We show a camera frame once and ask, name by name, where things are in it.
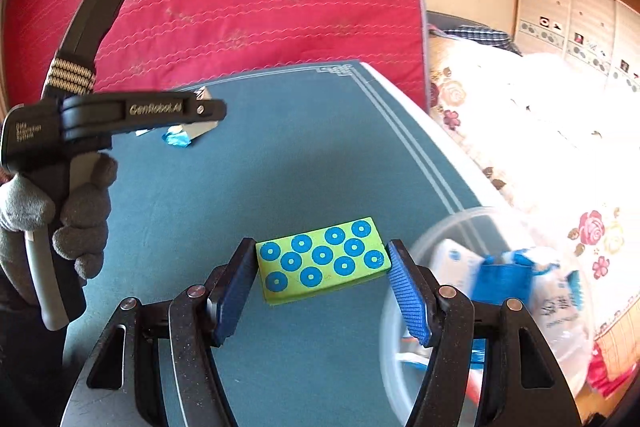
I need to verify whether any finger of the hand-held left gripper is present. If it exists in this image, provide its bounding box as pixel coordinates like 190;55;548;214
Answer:
59;91;228;142

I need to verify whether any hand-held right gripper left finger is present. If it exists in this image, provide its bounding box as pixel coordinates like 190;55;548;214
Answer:
60;237;258;427

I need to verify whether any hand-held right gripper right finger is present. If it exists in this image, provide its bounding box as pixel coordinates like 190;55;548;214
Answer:
386;238;583;427

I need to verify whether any small white box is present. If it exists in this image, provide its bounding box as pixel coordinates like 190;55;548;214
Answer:
170;86;221;142

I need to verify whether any clear plastic container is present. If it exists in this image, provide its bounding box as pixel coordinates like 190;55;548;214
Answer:
380;206;596;427

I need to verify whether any green block with blue dots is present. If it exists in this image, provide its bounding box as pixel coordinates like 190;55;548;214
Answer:
255;216;392;306

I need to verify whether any white printed plastic bag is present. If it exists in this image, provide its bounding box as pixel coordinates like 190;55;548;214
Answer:
520;247;596;388

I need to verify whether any person's left forearm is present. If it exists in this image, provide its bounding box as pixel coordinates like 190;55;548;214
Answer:
0;277;68;427

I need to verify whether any person's left hand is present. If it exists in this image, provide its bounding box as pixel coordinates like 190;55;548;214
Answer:
0;153;119;308

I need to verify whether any blue foil wrapper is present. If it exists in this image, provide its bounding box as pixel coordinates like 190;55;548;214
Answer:
161;126;195;149

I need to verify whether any white packet with blue dot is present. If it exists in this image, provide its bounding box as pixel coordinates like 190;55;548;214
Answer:
431;238;485;280

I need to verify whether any teal table cover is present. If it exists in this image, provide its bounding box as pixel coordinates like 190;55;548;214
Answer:
62;61;501;427

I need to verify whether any floral bed sheet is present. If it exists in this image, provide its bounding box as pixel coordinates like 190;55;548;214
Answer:
425;24;640;388

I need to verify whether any orange and red cloth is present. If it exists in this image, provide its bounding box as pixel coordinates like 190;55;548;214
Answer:
587;302;640;398

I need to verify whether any blue plaid cloth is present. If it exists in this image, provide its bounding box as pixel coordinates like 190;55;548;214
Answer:
442;24;523;56

